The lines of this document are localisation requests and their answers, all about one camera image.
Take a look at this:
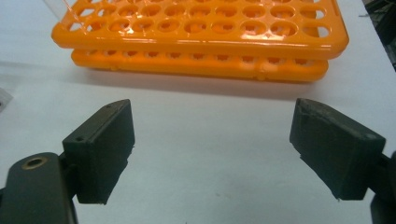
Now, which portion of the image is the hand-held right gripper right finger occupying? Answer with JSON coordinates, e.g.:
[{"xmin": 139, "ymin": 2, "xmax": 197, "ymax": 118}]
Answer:
[{"xmin": 289, "ymin": 98, "xmax": 387, "ymax": 202}]

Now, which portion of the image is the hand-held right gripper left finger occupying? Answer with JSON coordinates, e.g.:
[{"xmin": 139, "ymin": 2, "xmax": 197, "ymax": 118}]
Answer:
[{"xmin": 62, "ymin": 98, "xmax": 136, "ymax": 205}]

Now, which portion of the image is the orange plastic test tube rack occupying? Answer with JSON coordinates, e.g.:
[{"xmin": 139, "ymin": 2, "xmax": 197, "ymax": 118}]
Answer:
[{"xmin": 50, "ymin": 0, "xmax": 350, "ymax": 83}]

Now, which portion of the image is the black metal stand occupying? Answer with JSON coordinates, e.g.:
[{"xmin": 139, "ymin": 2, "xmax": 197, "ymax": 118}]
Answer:
[{"xmin": 362, "ymin": 0, "xmax": 396, "ymax": 73}]

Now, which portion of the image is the clear glass test tube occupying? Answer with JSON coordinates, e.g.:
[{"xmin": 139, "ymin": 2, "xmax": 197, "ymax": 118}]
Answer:
[{"xmin": 43, "ymin": 0, "xmax": 87, "ymax": 34}]

